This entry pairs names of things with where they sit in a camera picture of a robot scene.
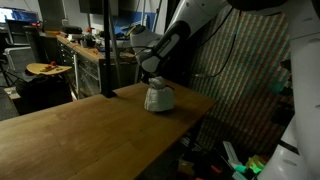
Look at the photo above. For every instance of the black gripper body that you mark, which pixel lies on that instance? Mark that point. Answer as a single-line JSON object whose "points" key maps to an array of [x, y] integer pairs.
{"points": [[150, 75]]}

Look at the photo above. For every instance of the grey knitted towel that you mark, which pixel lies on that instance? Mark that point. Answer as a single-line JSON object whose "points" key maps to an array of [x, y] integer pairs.
{"points": [[160, 98]]}

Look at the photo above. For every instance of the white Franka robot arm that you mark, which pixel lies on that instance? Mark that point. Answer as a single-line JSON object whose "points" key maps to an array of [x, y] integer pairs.
{"points": [[200, 13]]}

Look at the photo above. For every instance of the small brown cardboard box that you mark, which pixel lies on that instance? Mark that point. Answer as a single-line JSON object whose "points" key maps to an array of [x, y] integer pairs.
{"points": [[185, 168]]}

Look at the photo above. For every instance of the aluminium strut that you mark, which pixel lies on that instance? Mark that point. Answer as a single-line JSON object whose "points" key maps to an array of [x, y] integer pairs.
{"points": [[115, 60]]}

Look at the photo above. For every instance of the black vertical pole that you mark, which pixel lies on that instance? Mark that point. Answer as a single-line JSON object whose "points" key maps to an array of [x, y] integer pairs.
{"points": [[107, 50]]}

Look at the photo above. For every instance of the blue panel with yellow tool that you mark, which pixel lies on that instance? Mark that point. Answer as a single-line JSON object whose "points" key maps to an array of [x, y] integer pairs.
{"points": [[121, 25]]}

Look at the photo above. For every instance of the wooden workbench with drawers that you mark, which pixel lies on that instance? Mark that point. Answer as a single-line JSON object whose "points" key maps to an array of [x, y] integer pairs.
{"points": [[86, 66]]}

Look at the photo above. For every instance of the black case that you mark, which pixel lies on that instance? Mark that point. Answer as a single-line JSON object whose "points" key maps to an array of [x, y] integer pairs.
{"points": [[71, 30]]}

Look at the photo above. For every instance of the red items on stool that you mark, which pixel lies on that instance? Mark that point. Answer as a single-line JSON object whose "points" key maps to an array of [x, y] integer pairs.
{"points": [[49, 66]]}

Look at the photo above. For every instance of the white plastic strip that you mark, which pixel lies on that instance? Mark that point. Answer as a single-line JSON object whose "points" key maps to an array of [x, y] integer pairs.
{"points": [[230, 151]]}

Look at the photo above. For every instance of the dark high-backed chair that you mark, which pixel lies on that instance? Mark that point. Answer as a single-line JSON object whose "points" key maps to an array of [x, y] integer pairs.
{"points": [[43, 46]]}

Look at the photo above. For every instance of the round wooden stool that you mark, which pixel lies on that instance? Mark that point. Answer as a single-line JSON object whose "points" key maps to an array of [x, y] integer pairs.
{"points": [[36, 69]]}

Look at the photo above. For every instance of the green and yellow toy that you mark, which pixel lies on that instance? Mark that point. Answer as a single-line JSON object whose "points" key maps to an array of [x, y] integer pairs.
{"points": [[255, 165]]}

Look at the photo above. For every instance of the flat cardboard piece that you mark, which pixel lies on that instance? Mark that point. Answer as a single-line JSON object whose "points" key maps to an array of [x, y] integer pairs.
{"points": [[12, 93]]}

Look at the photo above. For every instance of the black office chair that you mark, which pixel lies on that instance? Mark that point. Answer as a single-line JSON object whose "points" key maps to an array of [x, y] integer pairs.
{"points": [[16, 31]]}

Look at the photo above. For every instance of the monitor with blue screen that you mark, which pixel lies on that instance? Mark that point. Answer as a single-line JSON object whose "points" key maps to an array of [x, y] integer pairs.
{"points": [[18, 15]]}

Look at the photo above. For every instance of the black camera on stand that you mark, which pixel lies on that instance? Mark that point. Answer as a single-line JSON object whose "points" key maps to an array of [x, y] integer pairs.
{"points": [[285, 65]]}

